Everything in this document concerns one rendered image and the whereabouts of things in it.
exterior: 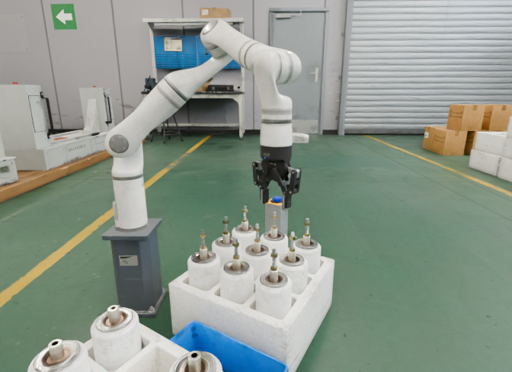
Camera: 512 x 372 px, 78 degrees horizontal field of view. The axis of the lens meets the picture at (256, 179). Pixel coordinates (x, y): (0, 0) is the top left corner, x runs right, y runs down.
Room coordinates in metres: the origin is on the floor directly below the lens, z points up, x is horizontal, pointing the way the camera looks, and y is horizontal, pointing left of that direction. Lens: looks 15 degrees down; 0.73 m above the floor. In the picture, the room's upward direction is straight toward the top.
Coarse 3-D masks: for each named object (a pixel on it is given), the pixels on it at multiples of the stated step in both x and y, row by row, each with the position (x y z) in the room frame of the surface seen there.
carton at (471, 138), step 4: (468, 132) 3.92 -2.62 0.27; (472, 132) 3.83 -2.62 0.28; (476, 132) 3.78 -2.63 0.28; (468, 136) 3.90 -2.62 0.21; (472, 136) 3.82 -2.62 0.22; (468, 140) 3.89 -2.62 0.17; (472, 140) 3.81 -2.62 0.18; (468, 144) 3.88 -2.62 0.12; (472, 144) 3.79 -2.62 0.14; (468, 148) 3.86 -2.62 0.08; (472, 148) 3.78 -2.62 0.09; (464, 152) 3.92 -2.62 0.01; (468, 152) 3.85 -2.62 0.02
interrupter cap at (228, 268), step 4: (240, 260) 0.83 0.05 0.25; (228, 264) 0.81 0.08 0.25; (244, 264) 0.81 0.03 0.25; (248, 264) 0.81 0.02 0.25; (224, 268) 0.79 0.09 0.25; (228, 268) 0.79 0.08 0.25; (232, 268) 0.79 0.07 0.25; (240, 268) 0.79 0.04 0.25; (244, 268) 0.79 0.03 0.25; (248, 268) 0.79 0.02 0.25; (228, 272) 0.77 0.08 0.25; (232, 272) 0.77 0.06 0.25; (236, 272) 0.77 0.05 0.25; (240, 272) 0.77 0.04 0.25; (244, 272) 0.77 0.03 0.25
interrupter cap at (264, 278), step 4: (264, 272) 0.77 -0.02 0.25; (268, 272) 0.77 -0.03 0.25; (280, 272) 0.77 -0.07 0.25; (260, 276) 0.75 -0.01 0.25; (264, 276) 0.75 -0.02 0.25; (268, 276) 0.75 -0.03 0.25; (280, 276) 0.75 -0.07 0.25; (284, 276) 0.75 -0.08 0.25; (260, 280) 0.73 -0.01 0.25; (264, 280) 0.73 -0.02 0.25; (268, 280) 0.74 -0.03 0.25; (280, 280) 0.73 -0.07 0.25; (284, 280) 0.73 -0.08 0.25; (264, 284) 0.71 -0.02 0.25; (268, 284) 0.71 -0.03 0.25; (272, 284) 0.71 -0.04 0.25; (276, 284) 0.71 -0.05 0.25; (280, 284) 0.71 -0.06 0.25; (284, 284) 0.71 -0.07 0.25
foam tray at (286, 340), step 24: (192, 288) 0.80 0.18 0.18; (216, 288) 0.80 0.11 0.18; (312, 288) 0.80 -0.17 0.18; (192, 312) 0.78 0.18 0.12; (216, 312) 0.74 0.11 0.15; (240, 312) 0.70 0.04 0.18; (288, 312) 0.70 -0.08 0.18; (312, 312) 0.79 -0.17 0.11; (240, 336) 0.70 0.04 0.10; (264, 336) 0.66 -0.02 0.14; (288, 336) 0.64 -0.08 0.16; (312, 336) 0.80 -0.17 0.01; (288, 360) 0.64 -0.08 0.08
